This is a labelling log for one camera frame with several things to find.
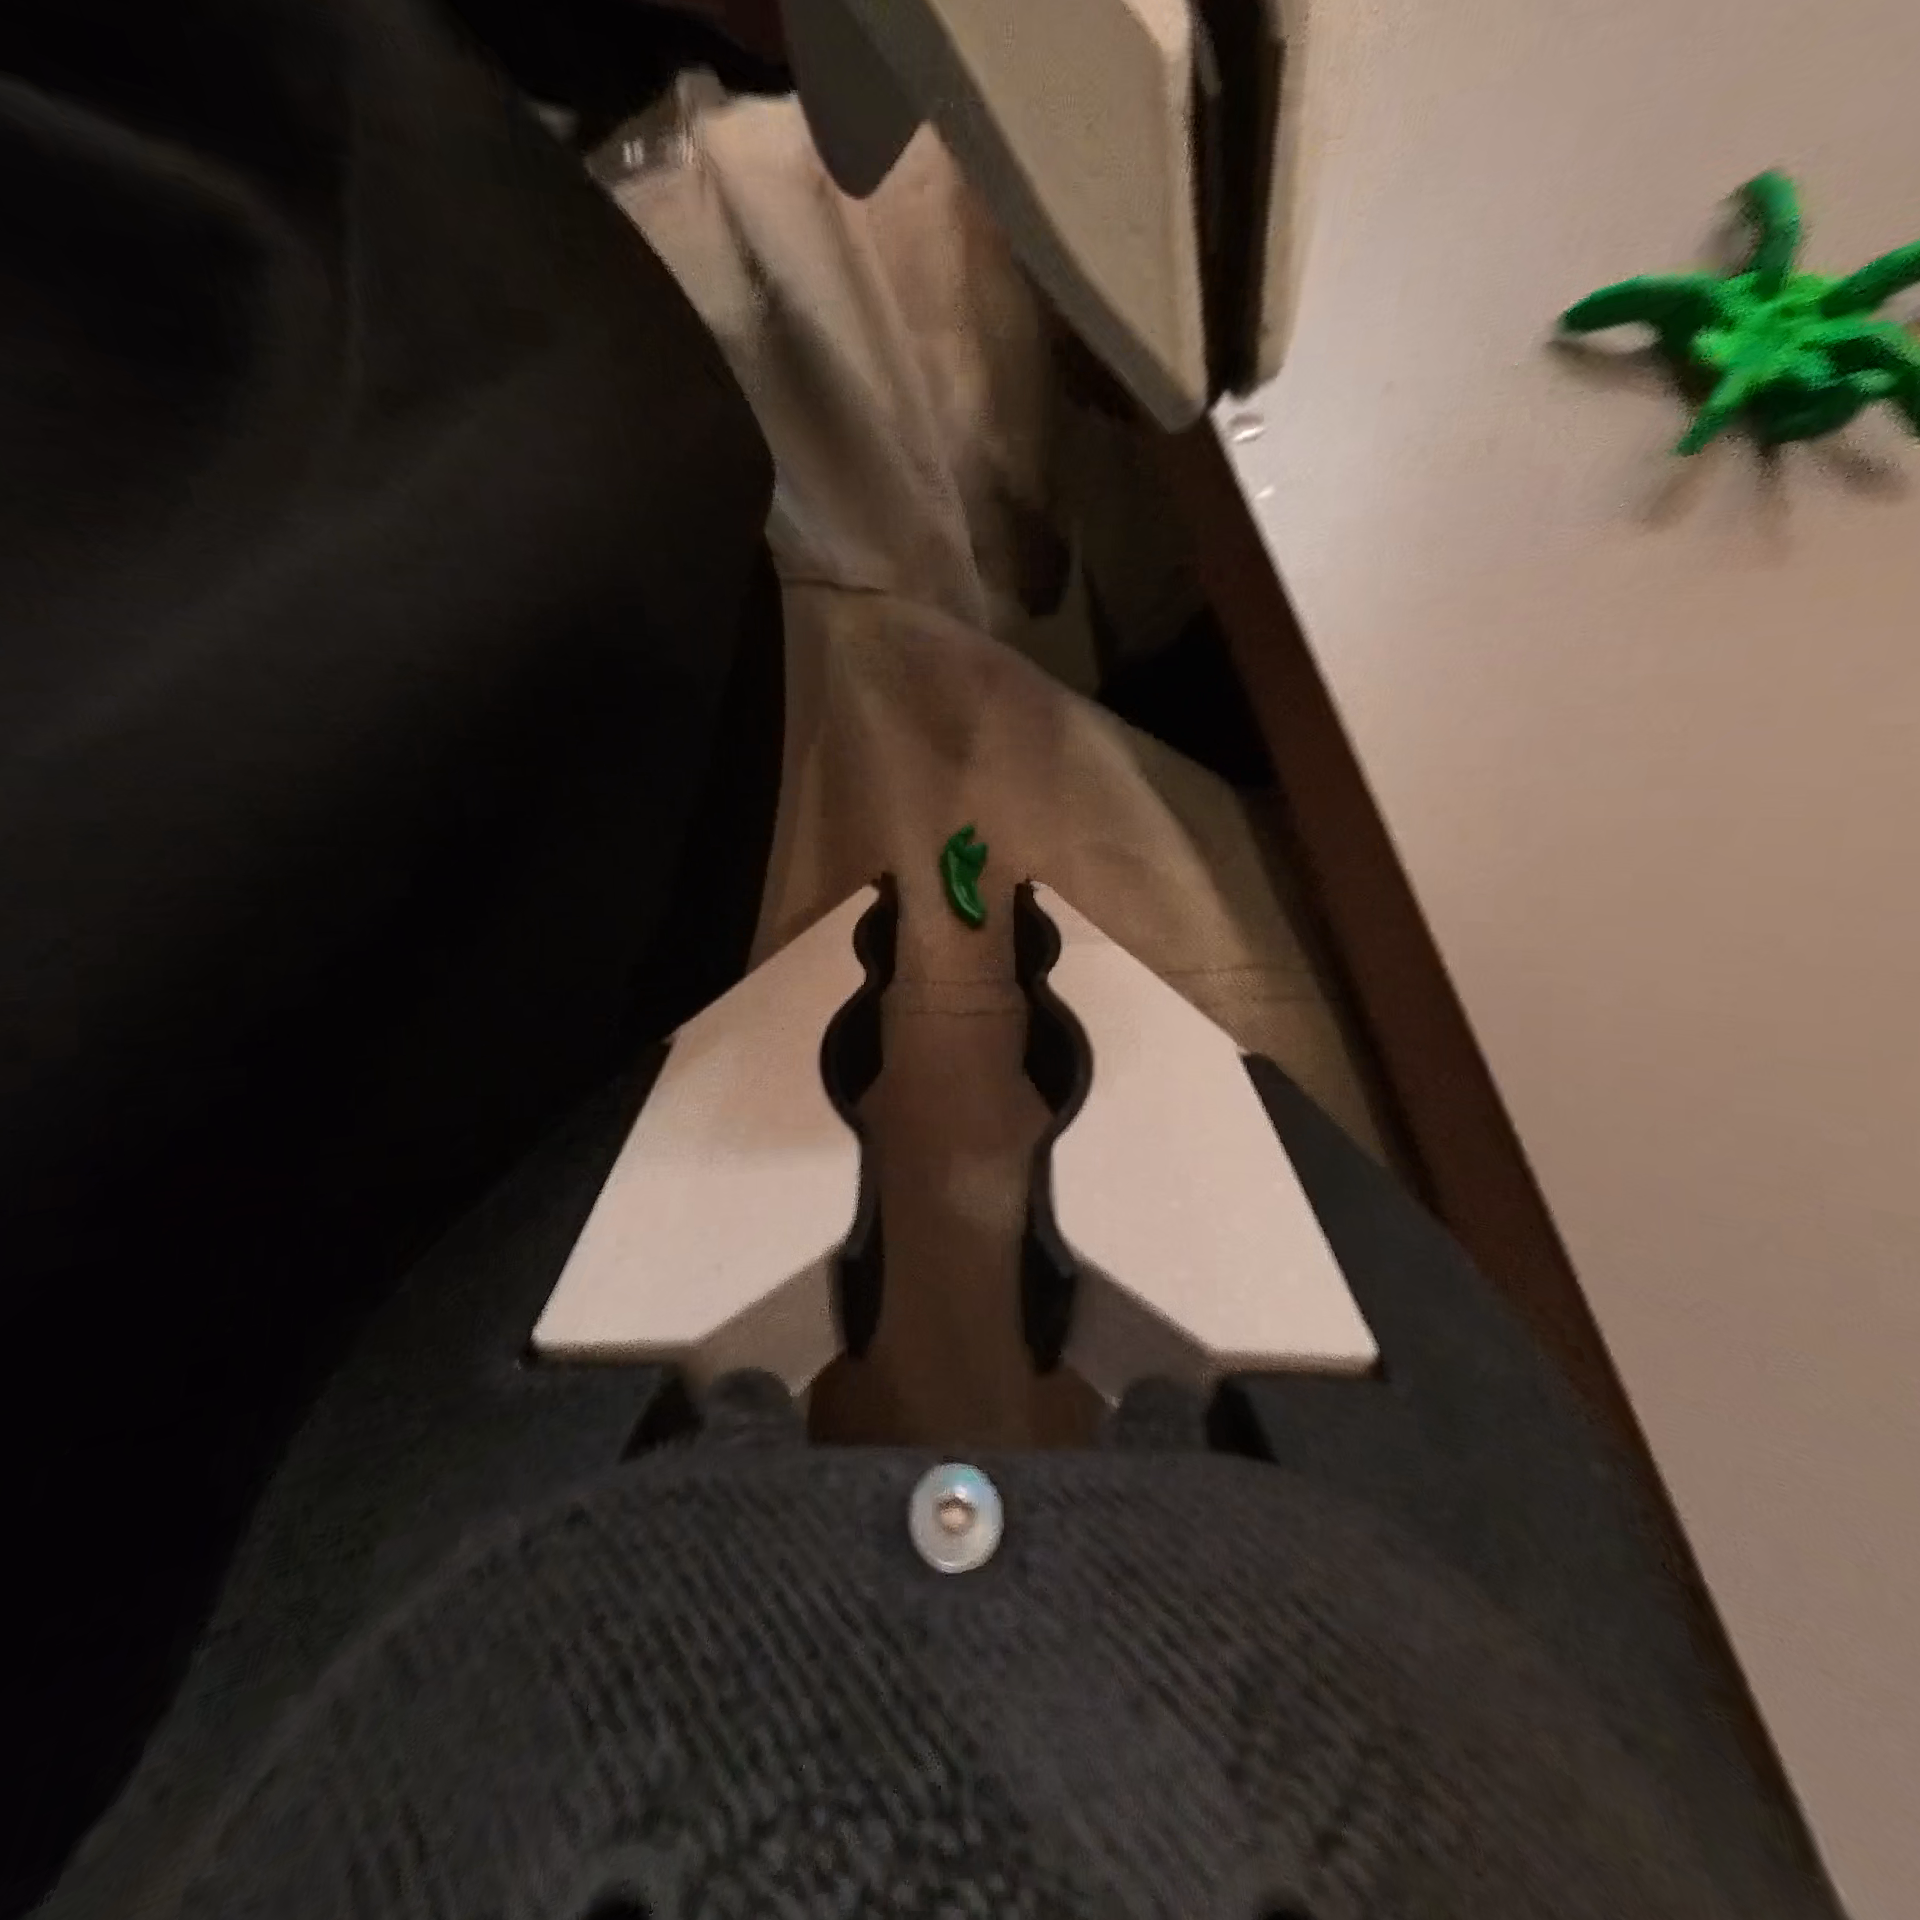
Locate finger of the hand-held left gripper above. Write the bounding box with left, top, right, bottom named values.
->
left=1193, top=0, right=1312, bottom=399
left=921, top=0, right=1217, bottom=435

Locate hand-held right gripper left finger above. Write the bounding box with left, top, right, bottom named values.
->
left=530, top=875, right=900, bottom=1405

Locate green spiky plant base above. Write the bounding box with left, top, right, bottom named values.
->
left=1550, top=166, right=1920, bottom=461

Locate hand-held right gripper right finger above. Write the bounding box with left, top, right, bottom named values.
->
left=1014, top=879, right=1380, bottom=1412

